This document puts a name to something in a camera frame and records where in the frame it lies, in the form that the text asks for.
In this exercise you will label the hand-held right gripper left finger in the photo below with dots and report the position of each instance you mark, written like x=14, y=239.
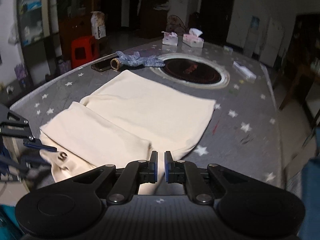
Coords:
x=154, y=166

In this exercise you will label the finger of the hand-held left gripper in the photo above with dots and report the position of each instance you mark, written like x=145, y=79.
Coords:
x=35, y=162
x=37, y=144

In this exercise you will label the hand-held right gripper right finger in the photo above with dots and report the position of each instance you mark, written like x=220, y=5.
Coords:
x=167, y=167

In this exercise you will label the cream sweatshirt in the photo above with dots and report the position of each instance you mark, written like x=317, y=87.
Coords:
x=150, y=110

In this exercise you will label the grey star-printed table cover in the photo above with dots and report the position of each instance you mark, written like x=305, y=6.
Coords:
x=237, y=100

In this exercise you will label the round black induction cooktop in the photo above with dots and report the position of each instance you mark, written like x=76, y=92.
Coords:
x=192, y=71

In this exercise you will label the dark smartphone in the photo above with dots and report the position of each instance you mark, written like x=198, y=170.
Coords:
x=100, y=66

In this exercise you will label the red plastic stool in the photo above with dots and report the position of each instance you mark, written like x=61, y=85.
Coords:
x=82, y=52

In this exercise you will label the blue knitted glove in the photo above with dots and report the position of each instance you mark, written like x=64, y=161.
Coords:
x=135, y=60

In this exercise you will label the arched wooden shelf unit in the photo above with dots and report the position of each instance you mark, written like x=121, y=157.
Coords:
x=67, y=30

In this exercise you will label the white remote control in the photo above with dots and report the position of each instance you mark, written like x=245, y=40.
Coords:
x=243, y=70

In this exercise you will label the small pink tissue pack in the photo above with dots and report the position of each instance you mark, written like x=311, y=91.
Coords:
x=170, y=40

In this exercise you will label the pink white tissue box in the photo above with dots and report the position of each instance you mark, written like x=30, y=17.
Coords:
x=192, y=41

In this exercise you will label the white brown paper bag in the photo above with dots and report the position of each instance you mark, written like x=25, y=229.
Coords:
x=98, y=25

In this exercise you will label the floor fan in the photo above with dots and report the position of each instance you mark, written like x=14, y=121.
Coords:
x=175, y=23

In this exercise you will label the blue sofa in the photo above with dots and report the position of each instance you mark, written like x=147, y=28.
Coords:
x=311, y=180

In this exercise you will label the white water dispenser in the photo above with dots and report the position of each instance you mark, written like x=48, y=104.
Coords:
x=251, y=41

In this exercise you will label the dark wooden door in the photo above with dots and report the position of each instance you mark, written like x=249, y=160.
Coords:
x=216, y=15

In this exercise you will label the white refrigerator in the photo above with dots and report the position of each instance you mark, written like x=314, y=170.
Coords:
x=271, y=42

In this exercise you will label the wooden side table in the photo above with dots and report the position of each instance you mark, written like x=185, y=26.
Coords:
x=302, y=70

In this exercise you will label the blue water bottle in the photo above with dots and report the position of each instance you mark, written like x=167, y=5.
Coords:
x=255, y=23

